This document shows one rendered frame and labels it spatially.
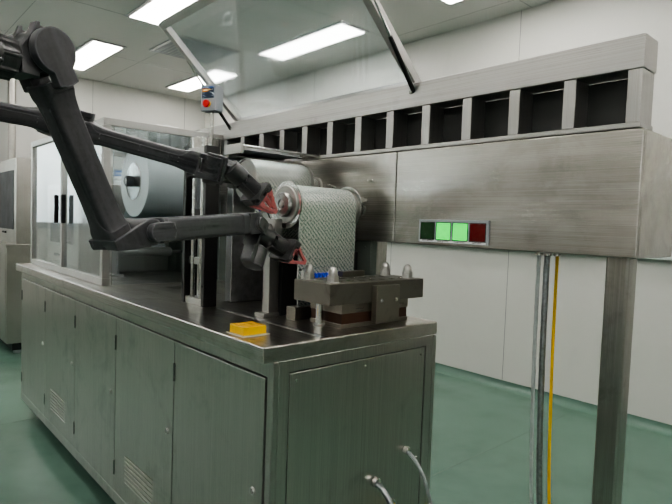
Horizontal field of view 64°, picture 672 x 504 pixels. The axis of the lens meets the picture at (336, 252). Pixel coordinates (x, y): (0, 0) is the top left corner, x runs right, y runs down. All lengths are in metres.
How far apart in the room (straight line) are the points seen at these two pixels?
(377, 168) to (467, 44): 2.95
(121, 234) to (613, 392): 1.28
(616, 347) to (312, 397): 0.81
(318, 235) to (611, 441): 1.00
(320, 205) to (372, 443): 0.72
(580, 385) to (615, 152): 2.83
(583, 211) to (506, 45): 3.15
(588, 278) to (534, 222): 2.50
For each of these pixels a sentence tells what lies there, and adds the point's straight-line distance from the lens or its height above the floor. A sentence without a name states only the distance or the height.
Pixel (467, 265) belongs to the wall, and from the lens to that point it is 4.45.
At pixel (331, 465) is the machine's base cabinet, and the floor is 0.55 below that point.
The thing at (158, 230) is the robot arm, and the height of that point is 1.17.
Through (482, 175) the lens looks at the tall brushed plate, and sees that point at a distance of 1.61.
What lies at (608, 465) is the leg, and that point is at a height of 0.58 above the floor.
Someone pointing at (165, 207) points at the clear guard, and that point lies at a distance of 2.56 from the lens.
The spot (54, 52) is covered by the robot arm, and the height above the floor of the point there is 1.47.
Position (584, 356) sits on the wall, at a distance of 4.07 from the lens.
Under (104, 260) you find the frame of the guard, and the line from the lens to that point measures 2.46.
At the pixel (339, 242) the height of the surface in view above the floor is 1.14.
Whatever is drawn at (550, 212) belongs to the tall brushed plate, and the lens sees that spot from 1.50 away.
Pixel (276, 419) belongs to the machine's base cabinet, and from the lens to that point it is 1.38.
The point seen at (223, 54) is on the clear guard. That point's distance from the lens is 2.41.
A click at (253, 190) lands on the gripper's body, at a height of 1.28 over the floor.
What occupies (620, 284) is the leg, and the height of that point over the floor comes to 1.06.
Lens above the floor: 1.20
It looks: 3 degrees down
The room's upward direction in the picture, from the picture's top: 2 degrees clockwise
